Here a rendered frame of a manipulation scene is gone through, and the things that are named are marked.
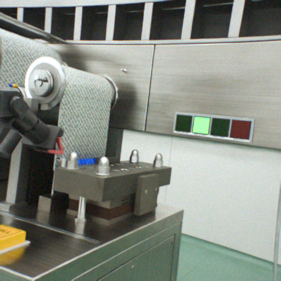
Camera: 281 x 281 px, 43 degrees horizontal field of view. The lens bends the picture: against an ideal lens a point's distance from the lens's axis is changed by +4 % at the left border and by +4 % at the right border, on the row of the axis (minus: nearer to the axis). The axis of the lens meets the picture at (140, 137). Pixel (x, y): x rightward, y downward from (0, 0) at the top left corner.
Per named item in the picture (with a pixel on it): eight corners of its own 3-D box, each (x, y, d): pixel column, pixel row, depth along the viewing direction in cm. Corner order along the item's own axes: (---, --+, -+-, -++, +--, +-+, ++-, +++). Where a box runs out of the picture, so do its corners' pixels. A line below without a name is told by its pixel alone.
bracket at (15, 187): (-7, 207, 98) (6, 94, 96) (14, 202, 104) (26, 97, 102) (7, 211, 96) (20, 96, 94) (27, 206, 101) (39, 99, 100)
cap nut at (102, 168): (92, 173, 89) (94, 156, 89) (101, 172, 92) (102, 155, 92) (104, 175, 87) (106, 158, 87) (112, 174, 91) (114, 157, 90)
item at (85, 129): (52, 170, 98) (60, 104, 97) (102, 164, 119) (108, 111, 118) (54, 170, 98) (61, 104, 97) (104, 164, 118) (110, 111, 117)
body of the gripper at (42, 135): (54, 151, 90) (35, 136, 84) (24, 146, 95) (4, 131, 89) (65, 130, 92) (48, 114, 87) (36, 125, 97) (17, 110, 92)
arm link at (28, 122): (25, 101, 83) (7, 97, 86) (9, 125, 80) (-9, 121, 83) (43, 117, 88) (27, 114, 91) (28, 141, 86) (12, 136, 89)
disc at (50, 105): (20, 103, 104) (29, 52, 102) (22, 103, 104) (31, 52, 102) (58, 115, 97) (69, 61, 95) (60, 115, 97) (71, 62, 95)
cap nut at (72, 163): (61, 167, 93) (63, 150, 93) (71, 166, 96) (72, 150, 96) (72, 169, 91) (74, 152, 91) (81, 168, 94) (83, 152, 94)
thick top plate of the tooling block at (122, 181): (52, 189, 93) (55, 167, 92) (130, 175, 128) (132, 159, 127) (101, 202, 85) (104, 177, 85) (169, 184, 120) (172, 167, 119)
